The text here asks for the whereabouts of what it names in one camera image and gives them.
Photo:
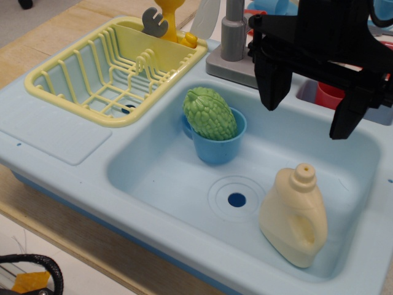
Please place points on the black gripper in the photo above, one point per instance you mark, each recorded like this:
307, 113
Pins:
328, 41

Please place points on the cream detergent bottle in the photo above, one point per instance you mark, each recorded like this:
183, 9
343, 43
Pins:
292, 215

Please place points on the light blue toy sink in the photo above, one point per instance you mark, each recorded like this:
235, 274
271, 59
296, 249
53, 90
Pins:
146, 181

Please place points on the yellow dish drying rack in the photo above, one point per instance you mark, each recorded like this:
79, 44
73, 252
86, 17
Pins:
114, 74

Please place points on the red cup in holder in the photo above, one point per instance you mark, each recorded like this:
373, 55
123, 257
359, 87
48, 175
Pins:
328, 96

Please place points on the blue plate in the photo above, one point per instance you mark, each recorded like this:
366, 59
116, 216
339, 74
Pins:
260, 5

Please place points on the grey toy faucet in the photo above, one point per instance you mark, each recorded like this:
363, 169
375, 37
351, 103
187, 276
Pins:
230, 60

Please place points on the grey toy spatula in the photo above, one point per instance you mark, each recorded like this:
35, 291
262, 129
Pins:
377, 31

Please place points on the blue cup on plate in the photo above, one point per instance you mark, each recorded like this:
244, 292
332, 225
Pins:
284, 7

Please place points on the red cup lying down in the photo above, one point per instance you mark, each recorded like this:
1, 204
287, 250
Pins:
255, 12

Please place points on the green bitter gourd toy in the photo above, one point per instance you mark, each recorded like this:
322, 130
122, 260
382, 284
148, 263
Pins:
209, 114

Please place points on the blue cup top right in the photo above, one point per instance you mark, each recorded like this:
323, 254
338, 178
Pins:
381, 12

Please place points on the blue plastic cup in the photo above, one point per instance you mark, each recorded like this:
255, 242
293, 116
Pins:
217, 152

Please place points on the small yellow toy piece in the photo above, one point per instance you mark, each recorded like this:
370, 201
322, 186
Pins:
189, 40

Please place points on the yellow toy utensil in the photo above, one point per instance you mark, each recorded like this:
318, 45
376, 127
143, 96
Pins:
168, 9

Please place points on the black caster wheel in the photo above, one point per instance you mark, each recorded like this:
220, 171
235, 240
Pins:
25, 4

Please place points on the yellow tape piece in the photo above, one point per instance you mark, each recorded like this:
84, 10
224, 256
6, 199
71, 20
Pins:
26, 282

